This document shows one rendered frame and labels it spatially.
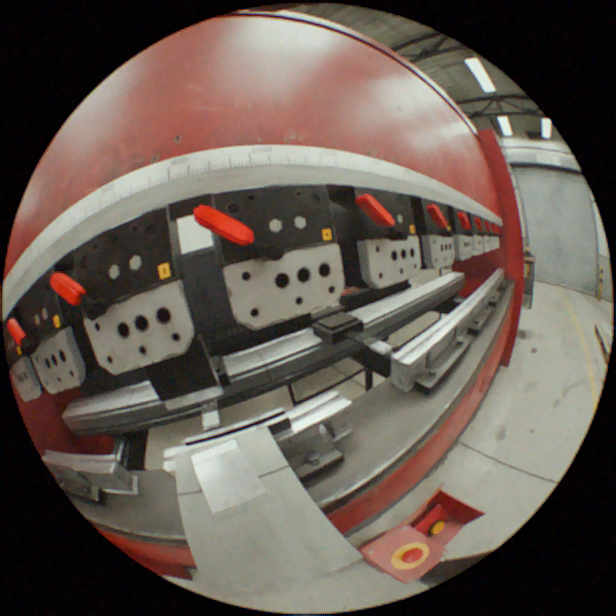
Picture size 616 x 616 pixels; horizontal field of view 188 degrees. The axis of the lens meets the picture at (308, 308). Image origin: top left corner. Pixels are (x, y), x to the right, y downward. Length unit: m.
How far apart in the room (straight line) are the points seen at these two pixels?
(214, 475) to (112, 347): 0.21
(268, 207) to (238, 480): 0.35
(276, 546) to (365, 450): 0.28
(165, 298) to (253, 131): 0.23
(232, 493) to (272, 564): 0.12
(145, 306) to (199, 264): 0.56
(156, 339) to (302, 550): 0.28
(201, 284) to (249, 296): 0.56
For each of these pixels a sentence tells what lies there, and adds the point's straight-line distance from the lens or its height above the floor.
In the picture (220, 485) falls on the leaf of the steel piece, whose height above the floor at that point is 1.00.
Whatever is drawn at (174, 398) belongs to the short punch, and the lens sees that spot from 0.32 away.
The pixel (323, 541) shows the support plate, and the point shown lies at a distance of 0.26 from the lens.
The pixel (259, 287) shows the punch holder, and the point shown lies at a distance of 0.23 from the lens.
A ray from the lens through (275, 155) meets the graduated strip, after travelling 0.28.
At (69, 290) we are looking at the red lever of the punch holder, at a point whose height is 1.29.
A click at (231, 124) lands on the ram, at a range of 0.30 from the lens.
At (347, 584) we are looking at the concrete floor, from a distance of 1.28.
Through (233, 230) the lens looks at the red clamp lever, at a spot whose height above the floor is 1.28.
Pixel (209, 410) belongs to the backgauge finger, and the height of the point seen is 1.01.
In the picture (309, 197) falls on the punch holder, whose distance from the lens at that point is 0.27.
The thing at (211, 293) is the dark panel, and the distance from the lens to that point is 0.78.
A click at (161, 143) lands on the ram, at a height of 1.43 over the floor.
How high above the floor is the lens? 1.25
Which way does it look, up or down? 16 degrees down
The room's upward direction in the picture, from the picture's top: 10 degrees counter-clockwise
